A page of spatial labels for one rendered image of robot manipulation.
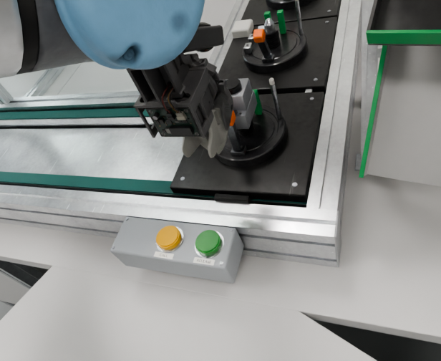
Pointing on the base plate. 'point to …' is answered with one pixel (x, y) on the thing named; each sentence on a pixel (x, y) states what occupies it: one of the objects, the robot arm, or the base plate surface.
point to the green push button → (208, 242)
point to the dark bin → (415, 23)
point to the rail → (144, 202)
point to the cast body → (242, 101)
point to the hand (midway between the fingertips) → (215, 142)
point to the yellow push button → (168, 237)
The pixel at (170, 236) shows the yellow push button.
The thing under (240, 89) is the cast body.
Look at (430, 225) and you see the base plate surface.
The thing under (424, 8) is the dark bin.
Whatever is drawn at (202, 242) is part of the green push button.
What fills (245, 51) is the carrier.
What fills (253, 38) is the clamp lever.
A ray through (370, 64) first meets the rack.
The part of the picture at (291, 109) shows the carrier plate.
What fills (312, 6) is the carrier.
